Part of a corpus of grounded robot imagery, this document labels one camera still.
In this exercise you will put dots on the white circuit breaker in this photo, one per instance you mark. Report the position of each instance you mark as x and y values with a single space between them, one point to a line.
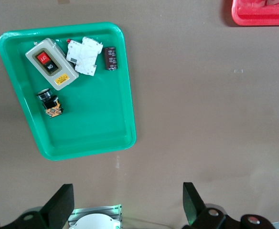
87 59

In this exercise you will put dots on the green plastic tray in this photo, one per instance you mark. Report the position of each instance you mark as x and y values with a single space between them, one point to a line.
89 114

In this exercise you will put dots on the clear tape piece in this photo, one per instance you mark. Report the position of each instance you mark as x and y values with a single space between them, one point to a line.
238 70

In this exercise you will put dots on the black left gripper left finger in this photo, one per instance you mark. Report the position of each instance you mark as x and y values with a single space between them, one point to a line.
56 210

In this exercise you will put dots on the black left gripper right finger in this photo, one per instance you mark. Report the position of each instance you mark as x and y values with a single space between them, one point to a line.
196 214

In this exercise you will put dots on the red plastic tray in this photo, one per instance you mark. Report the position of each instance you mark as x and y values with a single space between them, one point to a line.
261 20

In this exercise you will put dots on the grey on-off switch box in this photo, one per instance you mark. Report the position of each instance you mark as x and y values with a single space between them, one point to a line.
66 72

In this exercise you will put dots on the black orange push button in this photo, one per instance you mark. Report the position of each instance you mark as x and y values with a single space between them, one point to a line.
50 105

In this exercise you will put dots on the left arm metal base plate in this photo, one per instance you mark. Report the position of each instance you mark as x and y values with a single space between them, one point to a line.
94 209

